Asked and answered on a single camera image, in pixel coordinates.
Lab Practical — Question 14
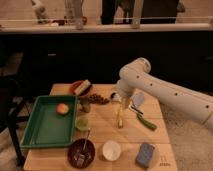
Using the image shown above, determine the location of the bunch of dark grapes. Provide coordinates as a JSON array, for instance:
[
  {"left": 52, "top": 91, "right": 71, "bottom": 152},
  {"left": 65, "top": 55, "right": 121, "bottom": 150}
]
[{"left": 80, "top": 94, "right": 109, "bottom": 105}]

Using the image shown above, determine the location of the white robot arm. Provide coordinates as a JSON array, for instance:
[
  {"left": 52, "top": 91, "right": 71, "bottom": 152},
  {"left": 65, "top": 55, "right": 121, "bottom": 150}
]
[{"left": 116, "top": 57, "right": 213, "bottom": 132}]

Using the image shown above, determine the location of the small metal cup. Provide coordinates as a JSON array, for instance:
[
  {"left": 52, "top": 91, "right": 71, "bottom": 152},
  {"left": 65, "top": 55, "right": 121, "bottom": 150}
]
[{"left": 82, "top": 102, "right": 91, "bottom": 113}]

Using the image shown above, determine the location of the white cup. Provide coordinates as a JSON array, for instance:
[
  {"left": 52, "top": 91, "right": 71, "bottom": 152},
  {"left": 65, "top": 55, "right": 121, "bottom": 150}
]
[{"left": 102, "top": 140, "right": 121, "bottom": 161}]

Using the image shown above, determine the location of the grey blue cloth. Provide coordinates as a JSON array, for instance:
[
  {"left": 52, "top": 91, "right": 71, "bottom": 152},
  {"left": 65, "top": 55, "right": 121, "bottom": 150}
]
[{"left": 131, "top": 92, "right": 145, "bottom": 108}]

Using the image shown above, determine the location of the bread slice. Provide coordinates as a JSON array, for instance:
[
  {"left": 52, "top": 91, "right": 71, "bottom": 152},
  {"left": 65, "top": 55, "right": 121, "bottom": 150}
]
[{"left": 74, "top": 80, "right": 91, "bottom": 95}]

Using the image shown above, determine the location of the blue sponge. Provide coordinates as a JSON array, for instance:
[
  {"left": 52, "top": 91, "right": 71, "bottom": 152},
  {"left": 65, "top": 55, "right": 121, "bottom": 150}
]
[{"left": 136, "top": 143, "right": 155, "bottom": 168}]

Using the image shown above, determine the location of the peach fruit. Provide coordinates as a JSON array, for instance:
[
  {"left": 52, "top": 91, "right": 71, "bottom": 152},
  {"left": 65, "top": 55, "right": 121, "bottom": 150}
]
[{"left": 56, "top": 103, "right": 69, "bottom": 115}]

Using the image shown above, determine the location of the dark brown bowl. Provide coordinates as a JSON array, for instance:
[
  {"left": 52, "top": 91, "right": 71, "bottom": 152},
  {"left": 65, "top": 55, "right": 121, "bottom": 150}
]
[{"left": 67, "top": 139, "right": 95, "bottom": 169}]

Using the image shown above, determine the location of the metal spoon in bowl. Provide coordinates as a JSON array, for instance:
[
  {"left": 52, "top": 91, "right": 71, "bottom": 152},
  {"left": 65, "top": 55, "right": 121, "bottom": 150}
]
[{"left": 78, "top": 128, "right": 91, "bottom": 166}]

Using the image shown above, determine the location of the green plastic tray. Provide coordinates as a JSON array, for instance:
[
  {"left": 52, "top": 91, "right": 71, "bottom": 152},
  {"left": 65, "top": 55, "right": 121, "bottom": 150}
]
[{"left": 21, "top": 95, "right": 77, "bottom": 149}]

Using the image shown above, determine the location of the black chair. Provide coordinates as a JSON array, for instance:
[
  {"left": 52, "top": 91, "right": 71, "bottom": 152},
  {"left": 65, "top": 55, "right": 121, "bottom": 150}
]
[{"left": 0, "top": 76, "right": 29, "bottom": 166}]

